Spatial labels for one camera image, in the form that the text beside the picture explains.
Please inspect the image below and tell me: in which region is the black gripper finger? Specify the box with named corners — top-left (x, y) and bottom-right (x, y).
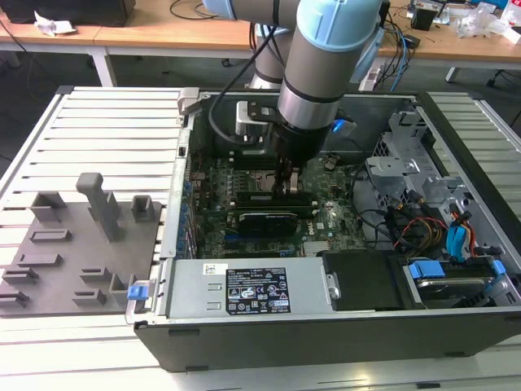
top-left (288, 165), bottom-right (304, 197)
top-left (276, 159), bottom-right (290, 195)

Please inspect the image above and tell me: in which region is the green motherboard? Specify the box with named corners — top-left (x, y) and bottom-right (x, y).
top-left (190, 150), bottom-right (367, 260)

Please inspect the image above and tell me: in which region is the silver chipset heat sink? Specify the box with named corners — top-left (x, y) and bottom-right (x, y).
top-left (303, 239), bottom-right (339, 258)

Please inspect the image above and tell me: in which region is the silver drive cage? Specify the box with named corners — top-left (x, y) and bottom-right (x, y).
top-left (364, 108), bottom-right (496, 261)

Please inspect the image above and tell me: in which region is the white power strip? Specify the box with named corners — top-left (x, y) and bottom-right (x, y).
top-left (360, 64), bottom-right (382, 90)

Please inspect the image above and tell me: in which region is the grey plastic case latch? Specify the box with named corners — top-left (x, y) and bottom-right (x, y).
top-left (177, 88), bottom-right (201, 117)

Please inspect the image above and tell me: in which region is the black plastic cover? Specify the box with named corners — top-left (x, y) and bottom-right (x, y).
top-left (323, 252), bottom-right (404, 313)

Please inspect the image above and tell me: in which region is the grey power supply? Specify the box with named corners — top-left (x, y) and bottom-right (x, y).
top-left (166, 257), bottom-right (326, 323)

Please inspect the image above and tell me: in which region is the black PC case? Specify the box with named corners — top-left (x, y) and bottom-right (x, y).
top-left (133, 87), bottom-right (521, 374)

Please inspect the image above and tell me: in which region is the black electronic device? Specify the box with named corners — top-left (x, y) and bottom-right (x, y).
top-left (410, 6), bottom-right (440, 29)

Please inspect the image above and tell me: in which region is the hard disk blue carrier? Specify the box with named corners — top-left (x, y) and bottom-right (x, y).
top-left (402, 258), bottom-right (508, 313)

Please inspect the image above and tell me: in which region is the wooden desk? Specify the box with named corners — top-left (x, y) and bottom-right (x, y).
top-left (376, 0), bottom-right (521, 85)
top-left (0, 0), bottom-right (261, 89)

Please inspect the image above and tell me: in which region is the clear plastic bag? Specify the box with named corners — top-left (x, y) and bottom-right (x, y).
top-left (453, 2), bottom-right (521, 42)

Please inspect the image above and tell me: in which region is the grey parts rack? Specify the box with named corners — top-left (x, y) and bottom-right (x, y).
top-left (0, 171), bottom-right (166, 319)

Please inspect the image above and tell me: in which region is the large black box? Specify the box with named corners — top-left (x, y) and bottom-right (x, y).
top-left (7, 0), bottom-right (131, 28)

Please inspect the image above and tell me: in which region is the crumpled white paper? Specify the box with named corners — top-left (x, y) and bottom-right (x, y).
top-left (34, 10), bottom-right (77, 37)

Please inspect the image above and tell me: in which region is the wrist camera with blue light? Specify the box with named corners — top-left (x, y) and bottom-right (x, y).
top-left (331, 116), bottom-right (357, 138)

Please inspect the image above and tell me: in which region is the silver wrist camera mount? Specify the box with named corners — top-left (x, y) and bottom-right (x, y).
top-left (234, 99), bottom-right (282, 138)

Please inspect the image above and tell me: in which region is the black camera cable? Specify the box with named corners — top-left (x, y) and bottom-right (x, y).
top-left (207, 24), bottom-right (282, 143)

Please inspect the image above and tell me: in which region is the multicoloured power wire bundle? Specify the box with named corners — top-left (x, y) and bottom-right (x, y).
top-left (392, 215), bottom-right (447, 252)

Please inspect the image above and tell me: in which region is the blue flat data cable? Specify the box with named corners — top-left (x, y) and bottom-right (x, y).
top-left (445, 211), bottom-right (475, 261)

